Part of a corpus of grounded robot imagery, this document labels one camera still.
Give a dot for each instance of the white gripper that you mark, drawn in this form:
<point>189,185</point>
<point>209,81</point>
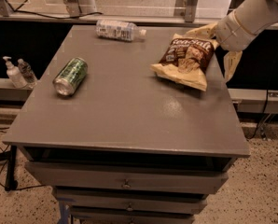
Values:
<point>229,34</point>

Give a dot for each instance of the brown sea salt chip bag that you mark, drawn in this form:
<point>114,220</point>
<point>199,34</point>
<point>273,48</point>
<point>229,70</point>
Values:
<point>186,61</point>

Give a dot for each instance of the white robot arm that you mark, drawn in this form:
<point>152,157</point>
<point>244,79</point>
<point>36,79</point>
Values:
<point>256,15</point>

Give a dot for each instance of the clear plastic water bottle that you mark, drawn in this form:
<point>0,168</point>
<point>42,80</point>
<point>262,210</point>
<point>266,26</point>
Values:
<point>119,30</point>

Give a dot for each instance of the grey drawer cabinet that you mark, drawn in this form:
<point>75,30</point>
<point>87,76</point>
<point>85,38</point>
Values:
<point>123,115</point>

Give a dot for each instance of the green soda can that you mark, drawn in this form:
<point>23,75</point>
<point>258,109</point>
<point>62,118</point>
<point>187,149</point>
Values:
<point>70,77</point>

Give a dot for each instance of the small clear bottle on shelf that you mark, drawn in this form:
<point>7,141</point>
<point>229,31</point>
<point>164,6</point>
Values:
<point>27,72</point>

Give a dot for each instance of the top grey drawer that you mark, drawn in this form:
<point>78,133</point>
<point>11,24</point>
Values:
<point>126,178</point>

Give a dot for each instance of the grey drawer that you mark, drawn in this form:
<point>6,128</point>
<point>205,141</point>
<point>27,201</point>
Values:
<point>133,217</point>
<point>126,178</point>
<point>130,201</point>

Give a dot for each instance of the white pump dispenser bottle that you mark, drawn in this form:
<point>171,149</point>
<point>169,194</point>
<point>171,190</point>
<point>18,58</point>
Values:
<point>14,74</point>

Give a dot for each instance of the middle grey drawer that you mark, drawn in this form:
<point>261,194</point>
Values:
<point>130,201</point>

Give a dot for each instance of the bottom grey drawer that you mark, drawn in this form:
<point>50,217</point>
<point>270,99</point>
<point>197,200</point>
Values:
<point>133,217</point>

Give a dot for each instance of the black stand leg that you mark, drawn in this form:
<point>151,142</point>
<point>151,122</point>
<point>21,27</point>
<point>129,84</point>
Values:
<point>11,182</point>

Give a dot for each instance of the grey metal window frame post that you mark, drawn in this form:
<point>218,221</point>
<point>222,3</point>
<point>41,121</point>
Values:
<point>186,9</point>

